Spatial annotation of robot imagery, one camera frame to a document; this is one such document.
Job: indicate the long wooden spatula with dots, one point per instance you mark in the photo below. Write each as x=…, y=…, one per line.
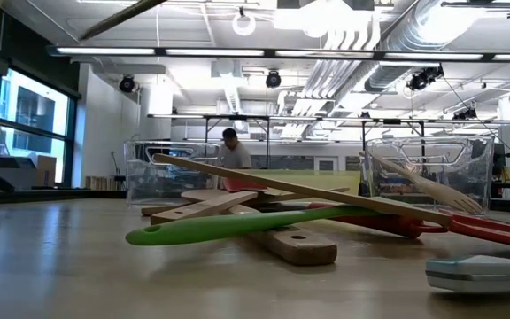
x=281, y=186

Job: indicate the green silicone spoon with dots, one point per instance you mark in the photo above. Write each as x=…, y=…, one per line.
x=202, y=228

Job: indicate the wooden spoon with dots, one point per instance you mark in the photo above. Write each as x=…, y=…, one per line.
x=297, y=248

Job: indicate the wooden slotted fork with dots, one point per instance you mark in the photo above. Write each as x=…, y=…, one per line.
x=454, y=199

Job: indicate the red silicone spoon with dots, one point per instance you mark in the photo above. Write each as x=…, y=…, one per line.
x=494, y=232

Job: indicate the person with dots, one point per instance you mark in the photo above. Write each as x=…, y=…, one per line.
x=235, y=155

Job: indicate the yellow plastic bin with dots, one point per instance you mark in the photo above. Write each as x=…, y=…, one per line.
x=326, y=179

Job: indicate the black ceiling spotlight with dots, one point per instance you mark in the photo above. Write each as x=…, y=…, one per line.
x=419, y=82
x=127, y=83
x=273, y=79

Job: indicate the black overhead light bar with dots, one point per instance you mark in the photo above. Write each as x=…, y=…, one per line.
x=215, y=52

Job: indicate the clear plastic bin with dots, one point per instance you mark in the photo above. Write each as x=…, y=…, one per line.
x=140, y=186
x=481, y=177

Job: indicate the cardboard box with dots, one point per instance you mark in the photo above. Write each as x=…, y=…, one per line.
x=47, y=170

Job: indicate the black monitor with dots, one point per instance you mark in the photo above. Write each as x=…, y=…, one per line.
x=499, y=159

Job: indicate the black workstation frame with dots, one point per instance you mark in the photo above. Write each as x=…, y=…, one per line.
x=364, y=137
x=267, y=142

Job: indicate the silver ventilation duct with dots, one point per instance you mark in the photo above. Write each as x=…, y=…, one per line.
x=414, y=35

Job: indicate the window with dark frame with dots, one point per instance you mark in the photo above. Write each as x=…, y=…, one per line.
x=33, y=111

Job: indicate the black overhead rail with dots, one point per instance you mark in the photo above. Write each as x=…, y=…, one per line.
x=481, y=4

